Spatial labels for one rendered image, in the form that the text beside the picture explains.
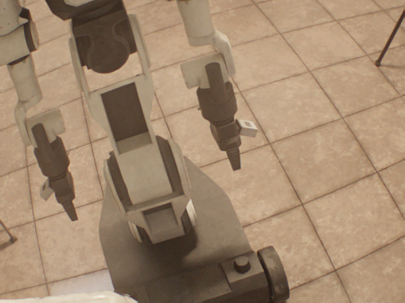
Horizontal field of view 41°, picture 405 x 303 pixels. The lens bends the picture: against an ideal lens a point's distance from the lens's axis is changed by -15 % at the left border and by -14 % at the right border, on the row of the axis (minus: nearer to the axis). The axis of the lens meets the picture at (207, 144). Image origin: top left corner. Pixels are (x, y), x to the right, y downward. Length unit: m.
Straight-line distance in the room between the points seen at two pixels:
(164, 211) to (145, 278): 0.25
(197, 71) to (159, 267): 0.69
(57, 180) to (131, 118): 0.25
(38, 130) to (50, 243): 0.95
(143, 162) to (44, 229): 0.99
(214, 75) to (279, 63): 1.37
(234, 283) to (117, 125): 0.60
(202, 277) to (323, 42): 1.47
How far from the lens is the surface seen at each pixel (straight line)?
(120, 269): 1.89
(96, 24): 1.29
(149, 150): 1.42
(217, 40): 1.40
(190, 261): 1.85
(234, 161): 1.52
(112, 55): 1.34
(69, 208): 1.52
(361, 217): 2.11
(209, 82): 1.40
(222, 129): 1.49
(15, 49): 1.30
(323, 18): 3.06
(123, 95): 1.40
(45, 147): 1.41
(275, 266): 1.77
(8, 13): 1.28
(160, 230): 1.73
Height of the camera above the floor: 1.68
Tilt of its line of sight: 44 degrees down
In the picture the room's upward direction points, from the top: 13 degrees counter-clockwise
